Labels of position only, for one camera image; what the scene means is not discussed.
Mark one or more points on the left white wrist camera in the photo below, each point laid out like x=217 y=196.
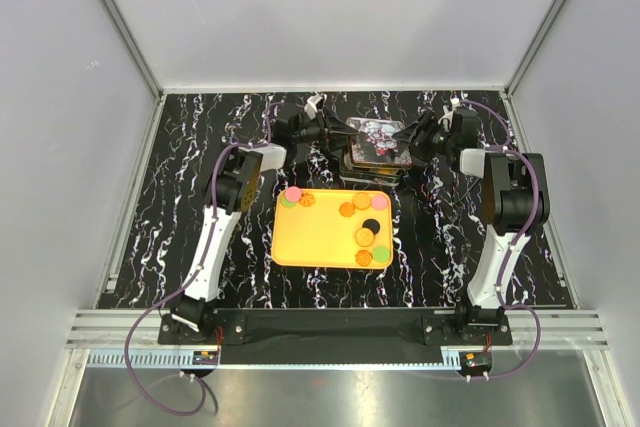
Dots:
x=314 y=103

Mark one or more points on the orange swirl cookie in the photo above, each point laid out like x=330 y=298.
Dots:
x=363 y=258
x=307 y=200
x=347 y=209

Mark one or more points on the gold tin lid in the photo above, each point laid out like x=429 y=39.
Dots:
x=375 y=145

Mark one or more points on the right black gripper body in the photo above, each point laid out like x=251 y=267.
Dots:
x=435 y=138

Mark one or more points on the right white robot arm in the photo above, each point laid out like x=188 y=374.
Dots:
x=515 y=199

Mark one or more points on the yellow plastic tray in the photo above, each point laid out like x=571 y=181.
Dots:
x=319 y=237

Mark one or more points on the gold cookie tin box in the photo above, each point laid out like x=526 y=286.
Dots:
x=367 y=174

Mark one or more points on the green round cookie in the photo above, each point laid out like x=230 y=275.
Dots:
x=381 y=254
x=286 y=203

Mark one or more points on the pink round cookie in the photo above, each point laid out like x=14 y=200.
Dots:
x=379 y=202
x=293 y=194

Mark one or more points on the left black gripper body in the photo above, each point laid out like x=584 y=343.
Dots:
x=319 y=129

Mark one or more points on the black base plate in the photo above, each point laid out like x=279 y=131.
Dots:
x=431 y=327

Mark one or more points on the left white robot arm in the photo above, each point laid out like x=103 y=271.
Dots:
x=230 y=191

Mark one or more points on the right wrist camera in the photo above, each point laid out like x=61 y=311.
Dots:
x=453 y=116

